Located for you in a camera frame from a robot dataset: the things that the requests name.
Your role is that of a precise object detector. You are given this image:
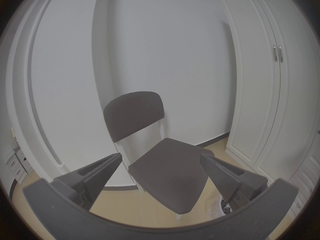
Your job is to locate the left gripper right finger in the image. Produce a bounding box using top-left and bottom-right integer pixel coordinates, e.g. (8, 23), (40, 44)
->
(199, 153), (269, 206)

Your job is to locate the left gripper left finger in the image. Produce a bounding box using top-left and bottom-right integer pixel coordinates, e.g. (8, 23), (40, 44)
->
(53, 153), (123, 211)

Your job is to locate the clear plastic bag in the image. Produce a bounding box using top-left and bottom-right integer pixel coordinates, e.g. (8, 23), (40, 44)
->
(205, 196), (234, 218)

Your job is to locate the white chair dark grey seat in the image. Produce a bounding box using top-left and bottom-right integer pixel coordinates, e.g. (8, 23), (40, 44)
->
(103, 91), (215, 221)

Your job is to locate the white chest of drawers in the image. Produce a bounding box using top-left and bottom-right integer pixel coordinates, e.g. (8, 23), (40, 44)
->
(4, 144), (32, 186)

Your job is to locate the white door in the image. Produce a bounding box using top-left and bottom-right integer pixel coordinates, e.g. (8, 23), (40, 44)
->
(5, 0), (110, 188)

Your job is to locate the white wardrobe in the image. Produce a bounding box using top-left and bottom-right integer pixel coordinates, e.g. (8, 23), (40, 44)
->
(220, 0), (320, 222)

